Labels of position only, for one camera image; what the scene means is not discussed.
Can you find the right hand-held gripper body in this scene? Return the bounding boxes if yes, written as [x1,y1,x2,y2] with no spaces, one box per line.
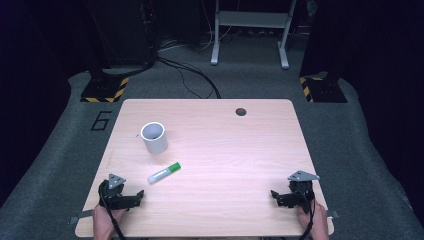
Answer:
[287,170,321,214]

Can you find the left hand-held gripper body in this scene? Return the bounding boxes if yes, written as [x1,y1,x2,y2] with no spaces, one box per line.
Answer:
[98,173,132,211]

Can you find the person's left hand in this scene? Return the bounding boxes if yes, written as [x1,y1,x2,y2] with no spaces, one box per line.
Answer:
[92,203,127,240]

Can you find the person's right hand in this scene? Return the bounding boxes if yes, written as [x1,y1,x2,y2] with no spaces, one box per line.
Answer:
[295,201,330,240]

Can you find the green and white marker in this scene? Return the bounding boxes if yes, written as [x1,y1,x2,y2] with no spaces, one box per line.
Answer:
[147,161,183,185]

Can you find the white cup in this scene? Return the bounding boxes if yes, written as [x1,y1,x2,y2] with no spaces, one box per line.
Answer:
[139,121,169,155]

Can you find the black stand base striped tape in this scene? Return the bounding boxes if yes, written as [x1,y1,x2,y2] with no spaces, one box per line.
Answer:
[80,75,130,104]
[298,75,348,104]

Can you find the black cabinet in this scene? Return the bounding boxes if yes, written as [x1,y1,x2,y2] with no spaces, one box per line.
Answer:
[83,0,158,69]

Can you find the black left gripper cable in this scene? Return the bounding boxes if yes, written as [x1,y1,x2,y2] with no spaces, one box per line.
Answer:
[98,186,128,240]

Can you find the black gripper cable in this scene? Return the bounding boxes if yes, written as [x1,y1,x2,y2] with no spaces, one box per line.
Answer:
[298,198,317,240]
[98,186,128,240]

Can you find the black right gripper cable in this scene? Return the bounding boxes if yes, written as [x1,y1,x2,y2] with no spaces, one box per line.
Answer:
[298,198,317,240]

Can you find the black floor cables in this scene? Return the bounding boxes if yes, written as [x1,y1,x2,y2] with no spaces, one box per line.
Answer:
[155,55,222,100]

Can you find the white metal desk frame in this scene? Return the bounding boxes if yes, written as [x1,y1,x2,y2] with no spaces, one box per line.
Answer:
[210,0,298,70]

